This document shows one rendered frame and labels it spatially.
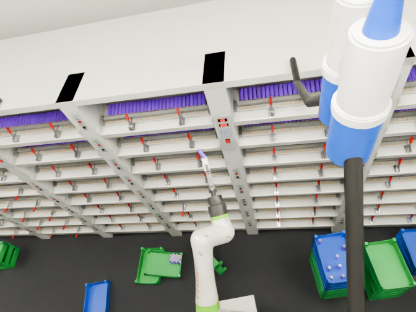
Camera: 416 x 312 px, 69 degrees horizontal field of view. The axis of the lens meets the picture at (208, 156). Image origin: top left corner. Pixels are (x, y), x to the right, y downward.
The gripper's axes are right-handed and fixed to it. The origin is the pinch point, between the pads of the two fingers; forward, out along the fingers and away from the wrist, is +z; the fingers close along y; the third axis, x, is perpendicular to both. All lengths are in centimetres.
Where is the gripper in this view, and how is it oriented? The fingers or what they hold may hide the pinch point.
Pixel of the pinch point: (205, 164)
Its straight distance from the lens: 153.5
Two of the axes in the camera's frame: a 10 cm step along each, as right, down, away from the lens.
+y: 0.1, 1.1, 9.9
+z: -2.5, -9.6, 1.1
